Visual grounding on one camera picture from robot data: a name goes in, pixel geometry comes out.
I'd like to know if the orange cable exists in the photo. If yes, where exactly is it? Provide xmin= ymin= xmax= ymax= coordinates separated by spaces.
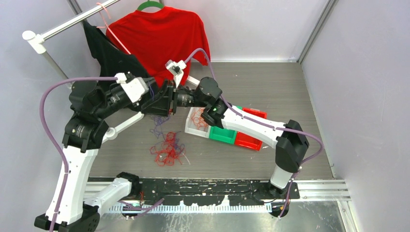
xmin=190 ymin=109 xmax=210 ymax=131

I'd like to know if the cable pile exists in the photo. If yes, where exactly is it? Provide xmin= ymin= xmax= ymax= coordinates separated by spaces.
xmin=149 ymin=131 xmax=188 ymax=167

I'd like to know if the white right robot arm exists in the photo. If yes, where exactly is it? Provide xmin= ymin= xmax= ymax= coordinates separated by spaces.
xmin=143 ymin=77 xmax=309 ymax=199

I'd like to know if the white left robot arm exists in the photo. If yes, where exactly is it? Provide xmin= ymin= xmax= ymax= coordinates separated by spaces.
xmin=34 ymin=73 xmax=156 ymax=232

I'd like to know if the white plastic bin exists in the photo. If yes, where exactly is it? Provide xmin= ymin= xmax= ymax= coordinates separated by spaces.
xmin=184 ymin=107 xmax=210 ymax=139

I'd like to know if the black t-shirt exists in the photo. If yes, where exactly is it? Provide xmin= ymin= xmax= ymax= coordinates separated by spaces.
xmin=82 ymin=21 xmax=151 ymax=79

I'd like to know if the green plastic bin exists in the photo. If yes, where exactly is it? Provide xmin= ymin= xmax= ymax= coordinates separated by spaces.
xmin=208 ymin=105 xmax=239 ymax=145

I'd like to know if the red t-shirt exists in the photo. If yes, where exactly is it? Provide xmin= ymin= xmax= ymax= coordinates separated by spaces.
xmin=106 ymin=6 xmax=210 ymax=86

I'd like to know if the red plastic bin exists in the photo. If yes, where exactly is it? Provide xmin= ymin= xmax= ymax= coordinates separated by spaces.
xmin=234 ymin=107 xmax=267 ymax=151

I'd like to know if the pink clothes hanger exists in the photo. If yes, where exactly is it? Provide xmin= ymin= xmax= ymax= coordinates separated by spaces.
xmin=95 ymin=2 xmax=132 ymax=55

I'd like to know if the green clothes hanger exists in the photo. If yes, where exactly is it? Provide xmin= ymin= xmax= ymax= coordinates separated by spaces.
xmin=137 ymin=0 xmax=164 ymax=11

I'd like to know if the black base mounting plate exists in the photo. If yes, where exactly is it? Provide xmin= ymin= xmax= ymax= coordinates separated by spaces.
xmin=122 ymin=178 xmax=300 ymax=206

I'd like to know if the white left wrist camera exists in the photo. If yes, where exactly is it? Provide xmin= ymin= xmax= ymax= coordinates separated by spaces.
xmin=115 ymin=72 xmax=149 ymax=103

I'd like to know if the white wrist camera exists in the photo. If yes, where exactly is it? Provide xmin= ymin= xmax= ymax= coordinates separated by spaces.
xmin=115 ymin=72 xmax=149 ymax=103
xmin=165 ymin=60 xmax=187 ymax=87

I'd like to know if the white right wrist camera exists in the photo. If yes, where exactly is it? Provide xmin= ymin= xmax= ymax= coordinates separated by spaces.
xmin=165 ymin=60 xmax=187 ymax=87

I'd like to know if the white slotted cable duct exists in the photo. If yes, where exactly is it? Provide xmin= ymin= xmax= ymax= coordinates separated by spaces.
xmin=109 ymin=202 xmax=273 ymax=215

